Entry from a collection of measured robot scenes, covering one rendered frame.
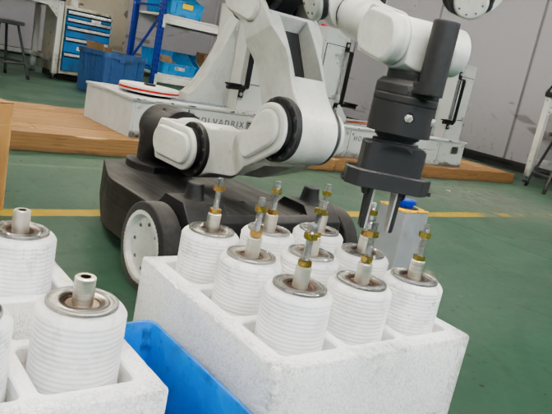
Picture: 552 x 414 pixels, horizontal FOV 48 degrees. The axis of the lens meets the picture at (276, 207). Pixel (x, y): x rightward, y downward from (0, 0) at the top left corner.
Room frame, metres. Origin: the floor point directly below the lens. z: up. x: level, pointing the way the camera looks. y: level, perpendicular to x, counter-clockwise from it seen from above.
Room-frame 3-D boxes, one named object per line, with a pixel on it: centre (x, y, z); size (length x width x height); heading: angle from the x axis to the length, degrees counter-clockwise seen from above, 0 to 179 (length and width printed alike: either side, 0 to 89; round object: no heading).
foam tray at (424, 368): (0.96, -0.07, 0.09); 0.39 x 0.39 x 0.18; 39
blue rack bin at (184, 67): (6.13, 1.31, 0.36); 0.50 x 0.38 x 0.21; 42
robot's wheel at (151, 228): (1.29, 0.25, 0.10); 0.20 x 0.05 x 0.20; 41
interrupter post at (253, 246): (0.89, 0.02, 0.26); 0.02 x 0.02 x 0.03
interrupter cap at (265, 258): (0.89, 0.02, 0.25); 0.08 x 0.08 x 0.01
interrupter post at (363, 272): (0.87, -0.14, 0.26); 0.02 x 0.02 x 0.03
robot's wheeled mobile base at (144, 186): (1.65, 0.21, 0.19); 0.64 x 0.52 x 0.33; 41
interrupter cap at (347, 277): (0.87, -0.14, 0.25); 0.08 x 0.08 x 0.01
